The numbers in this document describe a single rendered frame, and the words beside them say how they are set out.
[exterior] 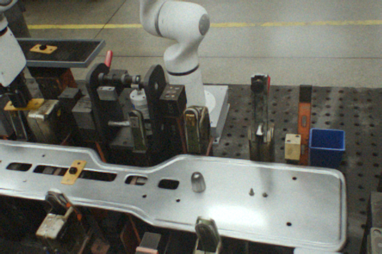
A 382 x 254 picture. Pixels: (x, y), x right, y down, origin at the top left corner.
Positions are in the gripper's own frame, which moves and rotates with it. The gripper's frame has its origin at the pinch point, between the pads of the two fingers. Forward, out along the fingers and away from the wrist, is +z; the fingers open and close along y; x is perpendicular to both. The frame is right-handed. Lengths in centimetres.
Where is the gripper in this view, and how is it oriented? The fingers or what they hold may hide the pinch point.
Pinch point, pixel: (19, 95)
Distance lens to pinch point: 98.6
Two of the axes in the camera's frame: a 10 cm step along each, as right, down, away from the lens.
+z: 1.5, 7.6, 6.3
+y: -1.5, 6.5, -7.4
